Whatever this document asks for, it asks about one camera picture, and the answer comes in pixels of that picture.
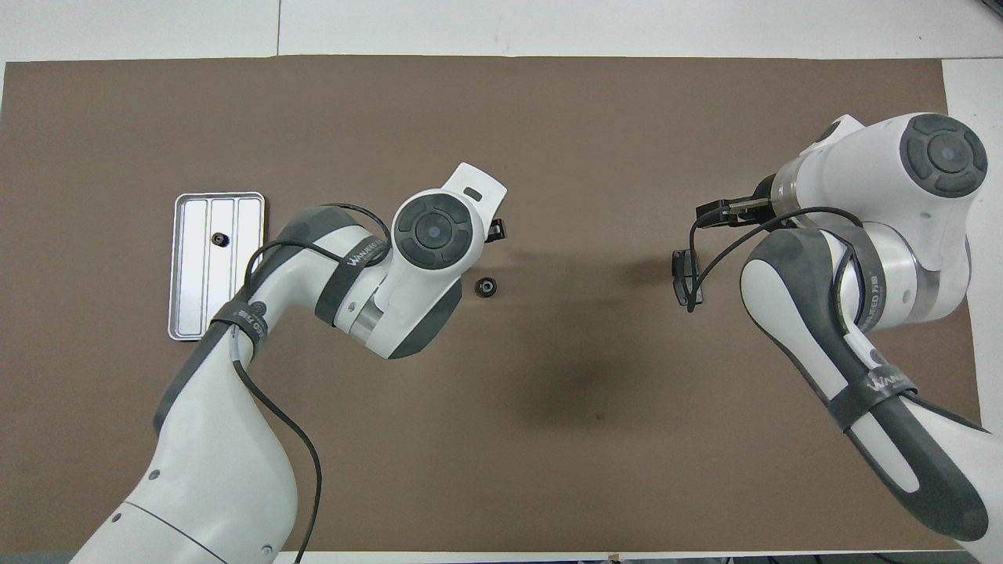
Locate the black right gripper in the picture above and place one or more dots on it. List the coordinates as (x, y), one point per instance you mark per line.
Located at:
(764, 192)

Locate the large black bearing gear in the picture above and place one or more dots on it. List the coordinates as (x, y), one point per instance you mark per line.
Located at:
(487, 287)

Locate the small black bearing gear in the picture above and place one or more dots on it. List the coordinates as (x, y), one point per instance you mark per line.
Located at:
(220, 239)

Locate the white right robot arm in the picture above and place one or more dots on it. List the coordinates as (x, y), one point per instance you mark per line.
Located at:
(862, 157)

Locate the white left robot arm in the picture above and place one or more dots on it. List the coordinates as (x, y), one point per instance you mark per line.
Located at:
(211, 470)

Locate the silver metal tray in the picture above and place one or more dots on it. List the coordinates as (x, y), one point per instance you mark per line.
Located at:
(188, 266)

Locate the rectangular dark brake pad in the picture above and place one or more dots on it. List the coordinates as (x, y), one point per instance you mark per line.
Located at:
(680, 270)

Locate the brown table mat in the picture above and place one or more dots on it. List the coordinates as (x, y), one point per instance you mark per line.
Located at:
(501, 117)

